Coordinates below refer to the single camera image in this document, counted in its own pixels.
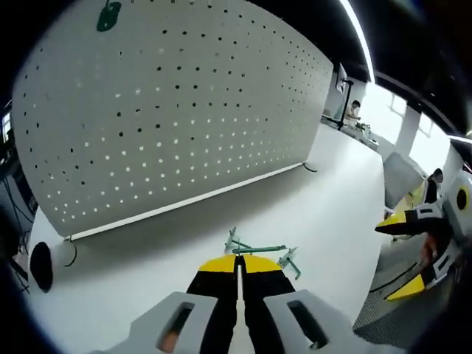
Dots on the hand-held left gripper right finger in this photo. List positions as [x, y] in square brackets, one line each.
[269, 306]

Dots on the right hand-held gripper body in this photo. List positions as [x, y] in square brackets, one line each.
[459, 214]

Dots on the white perforated mounting plate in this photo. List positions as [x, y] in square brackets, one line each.
[184, 110]

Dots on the ceiling light strip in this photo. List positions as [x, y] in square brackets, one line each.
[359, 33]

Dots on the round plate foot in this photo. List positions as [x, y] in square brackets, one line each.
[309, 167]
[72, 254]

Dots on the black tripod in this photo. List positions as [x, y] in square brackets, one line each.
[344, 103]

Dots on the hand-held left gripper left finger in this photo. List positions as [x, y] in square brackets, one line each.
[210, 306]

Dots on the pile of green parts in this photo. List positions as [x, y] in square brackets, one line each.
[363, 129]

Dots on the person's right hand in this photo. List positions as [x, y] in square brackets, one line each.
[429, 250]

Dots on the black cylindrical speaker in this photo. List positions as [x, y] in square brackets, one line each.
[40, 265]

